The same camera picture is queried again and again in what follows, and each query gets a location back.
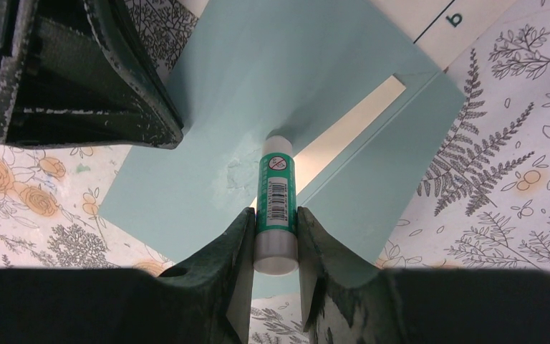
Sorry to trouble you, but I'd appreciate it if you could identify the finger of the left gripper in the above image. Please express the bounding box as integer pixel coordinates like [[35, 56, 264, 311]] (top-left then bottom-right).
[[0, 0, 183, 149]]

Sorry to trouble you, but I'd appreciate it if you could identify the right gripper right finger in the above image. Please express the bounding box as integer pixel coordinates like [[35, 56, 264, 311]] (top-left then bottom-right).
[[297, 207, 550, 343]]

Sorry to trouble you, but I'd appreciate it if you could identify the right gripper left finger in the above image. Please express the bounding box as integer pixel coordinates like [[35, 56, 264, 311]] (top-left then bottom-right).
[[0, 208, 256, 343]]

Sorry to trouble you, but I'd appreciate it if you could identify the small green white peg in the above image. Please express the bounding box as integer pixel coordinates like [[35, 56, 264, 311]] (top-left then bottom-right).
[[254, 135, 299, 276]]

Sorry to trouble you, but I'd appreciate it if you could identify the grey-blue envelope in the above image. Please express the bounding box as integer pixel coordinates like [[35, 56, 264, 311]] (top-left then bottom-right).
[[98, 0, 467, 300]]

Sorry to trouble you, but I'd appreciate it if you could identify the floral patterned table mat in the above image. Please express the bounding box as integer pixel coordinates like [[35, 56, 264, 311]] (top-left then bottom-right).
[[0, 0, 550, 344]]

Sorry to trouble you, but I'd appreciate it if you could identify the green white chessboard mat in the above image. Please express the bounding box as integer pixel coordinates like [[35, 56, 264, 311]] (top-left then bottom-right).
[[178, 0, 518, 71]]

